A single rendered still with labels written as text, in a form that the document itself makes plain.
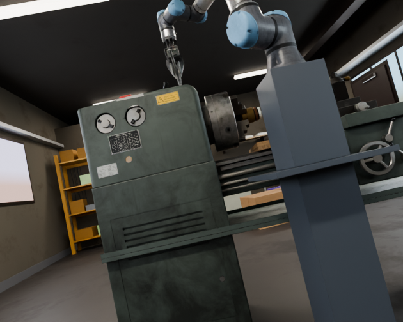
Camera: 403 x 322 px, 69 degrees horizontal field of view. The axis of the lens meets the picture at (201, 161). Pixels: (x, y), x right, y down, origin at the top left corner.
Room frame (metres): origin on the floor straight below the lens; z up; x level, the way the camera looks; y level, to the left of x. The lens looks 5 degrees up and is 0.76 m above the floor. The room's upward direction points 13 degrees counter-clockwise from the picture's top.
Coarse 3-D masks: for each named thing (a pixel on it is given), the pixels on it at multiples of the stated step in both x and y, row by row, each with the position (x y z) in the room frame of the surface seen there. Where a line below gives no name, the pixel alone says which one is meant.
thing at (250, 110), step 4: (248, 108) 1.59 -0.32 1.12; (252, 108) 1.60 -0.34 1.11; (256, 108) 1.59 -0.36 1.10; (248, 112) 1.57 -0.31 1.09; (252, 112) 1.57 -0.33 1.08; (256, 112) 1.57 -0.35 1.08; (244, 116) 1.58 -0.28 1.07; (248, 116) 1.57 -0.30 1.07; (252, 116) 1.58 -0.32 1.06; (256, 116) 1.58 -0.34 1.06; (248, 120) 1.58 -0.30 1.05; (252, 120) 1.59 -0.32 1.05; (256, 120) 1.61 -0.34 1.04
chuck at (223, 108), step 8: (216, 96) 1.51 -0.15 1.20; (216, 104) 1.48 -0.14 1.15; (224, 104) 1.47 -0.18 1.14; (216, 112) 1.46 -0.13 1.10; (224, 112) 1.46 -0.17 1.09; (232, 112) 1.46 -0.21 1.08; (224, 120) 1.46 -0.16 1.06; (232, 120) 1.46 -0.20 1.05; (224, 128) 1.48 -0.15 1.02; (232, 128) 1.48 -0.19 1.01; (224, 136) 1.50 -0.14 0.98; (232, 136) 1.50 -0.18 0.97; (224, 144) 1.54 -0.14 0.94; (232, 144) 1.56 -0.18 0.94
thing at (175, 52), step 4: (168, 36) 1.43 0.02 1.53; (172, 36) 1.45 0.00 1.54; (164, 40) 1.46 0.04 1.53; (168, 40) 1.47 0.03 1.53; (172, 40) 1.45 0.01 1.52; (176, 40) 1.48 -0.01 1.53; (164, 44) 1.49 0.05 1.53; (168, 44) 1.46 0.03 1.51; (172, 44) 1.46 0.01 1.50; (168, 48) 1.43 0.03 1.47; (172, 48) 1.44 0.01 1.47; (176, 48) 1.43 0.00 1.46; (168, 52) 1.43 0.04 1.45; (172, 52) 1.44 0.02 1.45; (176, 52) 1.43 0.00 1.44; (168, 56) 1.44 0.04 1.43; (176, 56) 1.44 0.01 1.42; (168, 60) 1.49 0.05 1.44; (176, 60) 1.49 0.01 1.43; (172, 64) 1.50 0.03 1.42
